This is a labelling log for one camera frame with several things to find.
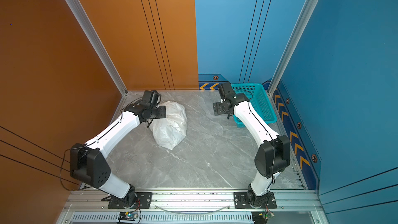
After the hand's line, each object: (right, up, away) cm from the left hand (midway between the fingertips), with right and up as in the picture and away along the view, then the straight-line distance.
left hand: (162, 109), depth 87 cm
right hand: (+35, +1, -1) cm, 35 cm away
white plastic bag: (+4, -13, +1) cm, 14 cm away
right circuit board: (+50, -49, -17) cm, 72 cm away
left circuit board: (-11, -49, -17) cm, 53 cm away
